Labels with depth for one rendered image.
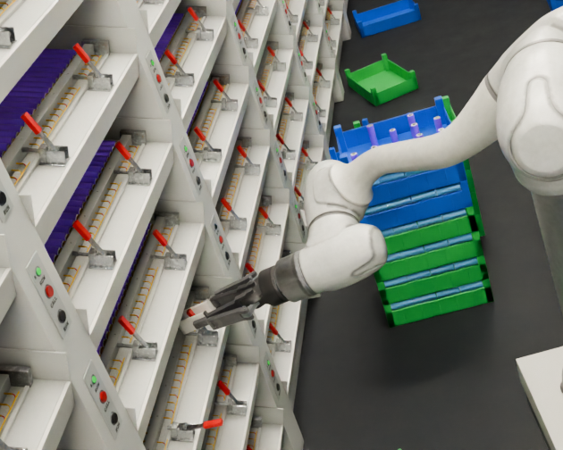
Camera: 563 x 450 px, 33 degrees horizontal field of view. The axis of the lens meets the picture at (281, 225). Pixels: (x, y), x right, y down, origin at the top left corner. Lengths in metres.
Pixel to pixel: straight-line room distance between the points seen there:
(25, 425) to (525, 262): 1.87
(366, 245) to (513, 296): 1.05
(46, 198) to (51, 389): 0.27
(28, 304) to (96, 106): 0.47
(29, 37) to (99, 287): 0.39
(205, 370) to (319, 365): 0.83
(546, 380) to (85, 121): 1.08
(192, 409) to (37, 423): 0.58
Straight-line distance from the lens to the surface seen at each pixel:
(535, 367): 2.12
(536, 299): 2.73
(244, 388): 2.15
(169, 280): 1.84
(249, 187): 2.48
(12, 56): 1.40
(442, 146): 1.63
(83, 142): 1.54
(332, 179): 1.85
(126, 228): 1.66
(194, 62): 2.27
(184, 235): 1.97
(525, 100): 1.33
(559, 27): 1.49
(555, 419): 2.01
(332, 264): 1.77
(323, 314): 2.88
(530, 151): 1.33
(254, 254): 2.55
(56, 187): 1.42
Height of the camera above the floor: 1.67
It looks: 30 degrees down
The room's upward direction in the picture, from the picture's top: 19 degrees counter-clockwise
